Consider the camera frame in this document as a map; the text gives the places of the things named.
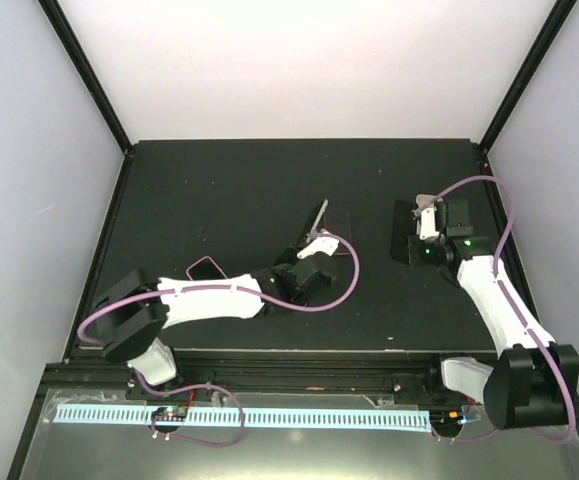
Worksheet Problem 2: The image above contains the black phone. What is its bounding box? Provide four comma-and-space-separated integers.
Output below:
307, 199, 328, 240

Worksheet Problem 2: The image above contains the phone with red edge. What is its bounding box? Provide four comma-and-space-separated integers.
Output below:
323, 207, 351, 243

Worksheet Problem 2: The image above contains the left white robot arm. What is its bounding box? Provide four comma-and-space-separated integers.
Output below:
93, 235, 339, 399

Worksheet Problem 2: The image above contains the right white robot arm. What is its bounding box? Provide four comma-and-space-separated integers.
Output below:
392, 195, 579, 430

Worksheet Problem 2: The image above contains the right controller board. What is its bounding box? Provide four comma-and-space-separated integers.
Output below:
429, 410, 478, 427

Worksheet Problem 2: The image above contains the controller board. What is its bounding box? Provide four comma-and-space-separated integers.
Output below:
151, 406, 188, 425
429, 410, 478, 427

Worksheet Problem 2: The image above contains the left controller board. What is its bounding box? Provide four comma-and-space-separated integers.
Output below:
151, 406, 188, 425

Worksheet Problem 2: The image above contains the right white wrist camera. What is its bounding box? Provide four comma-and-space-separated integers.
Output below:
414, 194, 440, 242

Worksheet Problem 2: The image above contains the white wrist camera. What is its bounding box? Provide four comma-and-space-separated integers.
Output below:
296, 232, 340, 260
414, 194, 440, 242

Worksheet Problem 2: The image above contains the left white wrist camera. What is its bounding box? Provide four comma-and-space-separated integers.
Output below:
296, 232, 340, 260

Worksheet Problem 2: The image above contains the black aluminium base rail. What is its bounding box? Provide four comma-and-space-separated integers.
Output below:
39, 350, 467, 408

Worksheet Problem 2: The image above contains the white slotted cable duct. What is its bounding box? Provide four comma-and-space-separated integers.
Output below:
53, 404, 432, 433

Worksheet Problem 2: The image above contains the right black frame post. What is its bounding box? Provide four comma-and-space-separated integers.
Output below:
479, 0, 577, 153

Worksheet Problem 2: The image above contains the black frame post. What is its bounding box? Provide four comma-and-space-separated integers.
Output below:
479, 0, 577, 153
38, 0, 133, 154

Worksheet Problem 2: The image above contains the left black frame post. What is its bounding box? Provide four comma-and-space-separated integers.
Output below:
38, 0, 133, 154

